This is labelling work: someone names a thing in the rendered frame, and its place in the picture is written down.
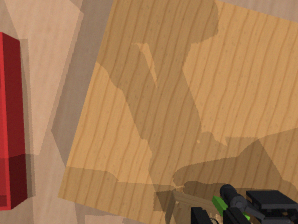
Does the red rectangular tray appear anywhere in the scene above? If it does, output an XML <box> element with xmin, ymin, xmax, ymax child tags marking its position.
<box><xmin>0</xmin><ymin>32</ymin><xmax>27</xmax><ymax>211</ymax></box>

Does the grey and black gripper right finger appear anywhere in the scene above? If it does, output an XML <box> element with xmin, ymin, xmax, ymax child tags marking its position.
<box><xmin>223</xmin><ymin>207</ymin><xmax>251</xmax><ymax>224</ymax></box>

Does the small wooden block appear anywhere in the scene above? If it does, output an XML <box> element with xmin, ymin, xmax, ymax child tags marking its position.
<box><xmin>165</xmin><ymin>190</ymin><xmax>223</xmax><ymax>224</ymax></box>

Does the light brown wooden board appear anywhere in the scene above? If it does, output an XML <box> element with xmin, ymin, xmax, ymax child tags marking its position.
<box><xmin>57</xmin><ymin>0</ymin><xmax>298</xmax><ymax>224</ymax></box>

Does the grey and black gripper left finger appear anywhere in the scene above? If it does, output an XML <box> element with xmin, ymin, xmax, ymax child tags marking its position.
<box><xmin>191</xmin><ymin>207</ymin><xmax>213</xmax><ymax>224</ymax></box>

